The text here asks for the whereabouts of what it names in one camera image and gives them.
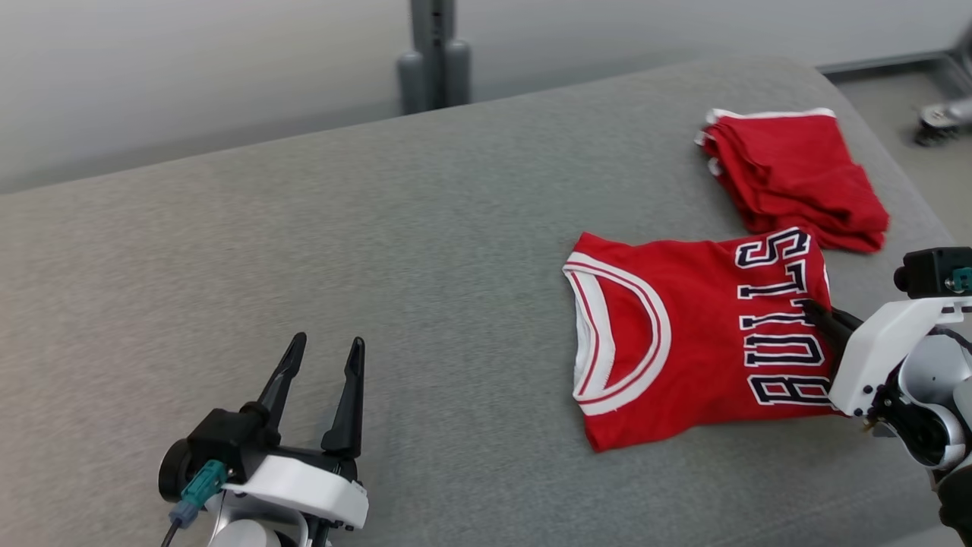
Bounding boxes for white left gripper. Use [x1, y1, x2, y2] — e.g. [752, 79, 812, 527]
[220, 332, 371, 530]

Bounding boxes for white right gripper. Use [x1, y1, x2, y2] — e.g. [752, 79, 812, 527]
[801, 296, 972, 417]

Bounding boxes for red Bulls jersey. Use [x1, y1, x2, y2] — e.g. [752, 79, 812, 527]
[562, 226, 845, 454]

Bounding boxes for red shorts with white stripe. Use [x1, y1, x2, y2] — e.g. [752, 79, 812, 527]
[695, 107, 891, 255]

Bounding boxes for grey metal stand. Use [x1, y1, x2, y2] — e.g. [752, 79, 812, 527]
[914, 23, 972, 147]

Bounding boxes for teal left camera plug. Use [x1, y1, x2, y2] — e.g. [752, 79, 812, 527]
[169, 460, 229, 530]

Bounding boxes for grey metal partition post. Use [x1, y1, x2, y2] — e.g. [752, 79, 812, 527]
[396, 0, 472, 117]

